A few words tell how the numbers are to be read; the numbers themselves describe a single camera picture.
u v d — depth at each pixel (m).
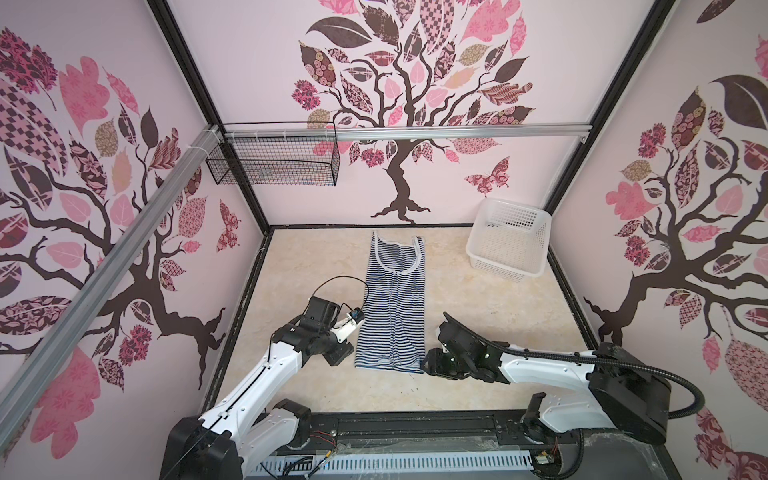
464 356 0.65
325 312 0.66
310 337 0.56
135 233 0.60
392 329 0.92
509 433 0.74
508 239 1.15
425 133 0.92
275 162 1.22
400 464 0.70
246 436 0.42
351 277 0.68
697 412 0.41
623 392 0.43
